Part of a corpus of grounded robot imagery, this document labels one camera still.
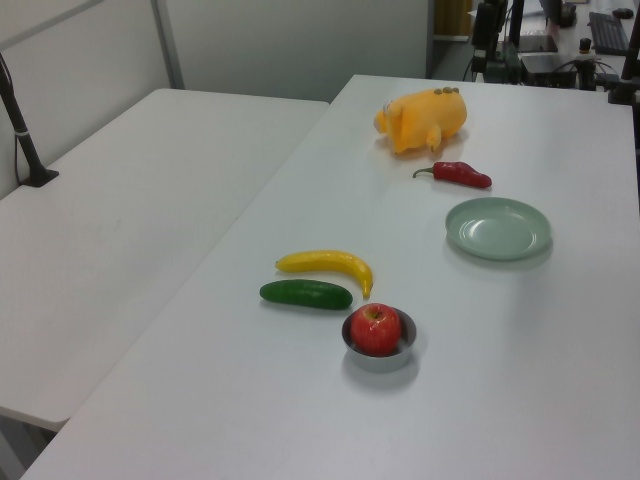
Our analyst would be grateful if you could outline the yellow toy banana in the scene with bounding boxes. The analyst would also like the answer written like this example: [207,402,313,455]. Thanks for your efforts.
[274,249,375,300]

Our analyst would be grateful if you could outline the pale green plastic plate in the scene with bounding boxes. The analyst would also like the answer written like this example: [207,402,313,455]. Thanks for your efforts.
[445,197,553,262]

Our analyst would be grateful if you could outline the green toy cucumber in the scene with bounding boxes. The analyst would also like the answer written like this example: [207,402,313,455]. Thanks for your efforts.
[258,279,354,311]

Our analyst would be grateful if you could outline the red toy apple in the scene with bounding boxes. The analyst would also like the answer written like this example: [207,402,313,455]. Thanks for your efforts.
[349,303,403,357]

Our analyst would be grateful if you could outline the small metal bowl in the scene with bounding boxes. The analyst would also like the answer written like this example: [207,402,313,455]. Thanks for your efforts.
[341,307,418,374]

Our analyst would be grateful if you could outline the red toy chili pepper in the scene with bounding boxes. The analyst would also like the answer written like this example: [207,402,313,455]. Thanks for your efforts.
[412,161,493,190]

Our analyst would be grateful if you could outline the orange plush toy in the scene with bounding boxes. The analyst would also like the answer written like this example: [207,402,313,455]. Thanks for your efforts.
[373,86,469,157]

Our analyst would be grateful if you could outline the white side table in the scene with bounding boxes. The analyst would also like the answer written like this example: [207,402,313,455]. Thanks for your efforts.
[0,88,330,434]

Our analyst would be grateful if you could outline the green machine base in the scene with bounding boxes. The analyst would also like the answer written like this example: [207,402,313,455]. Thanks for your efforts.
[487,47,524,84]

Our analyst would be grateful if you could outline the yellow curtain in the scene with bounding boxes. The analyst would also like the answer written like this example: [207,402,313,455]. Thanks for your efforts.
[433,0,474,37]

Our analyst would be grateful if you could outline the black device on stand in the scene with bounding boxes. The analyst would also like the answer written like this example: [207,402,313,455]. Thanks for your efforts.
[471,0,502,81]

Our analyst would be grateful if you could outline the black electronics box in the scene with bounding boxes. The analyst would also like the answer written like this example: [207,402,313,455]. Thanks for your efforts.
[518,51,576,86]

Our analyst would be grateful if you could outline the dark flat box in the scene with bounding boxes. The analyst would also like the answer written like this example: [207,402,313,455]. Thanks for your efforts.
[521,28,560,52]

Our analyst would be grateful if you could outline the black vertical stand pole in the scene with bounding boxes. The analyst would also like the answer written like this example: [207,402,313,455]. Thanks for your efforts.
[508,0,525,51]

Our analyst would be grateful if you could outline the black clamp stand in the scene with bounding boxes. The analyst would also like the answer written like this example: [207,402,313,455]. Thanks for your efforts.
[607,27,640,105]

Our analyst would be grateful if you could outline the black computer keyboard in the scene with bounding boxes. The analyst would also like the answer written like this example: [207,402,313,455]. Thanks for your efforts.
[588,11,630,56]

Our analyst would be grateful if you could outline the black camera pole with base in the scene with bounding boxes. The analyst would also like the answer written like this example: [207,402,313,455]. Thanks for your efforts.
[0,52,60,188]

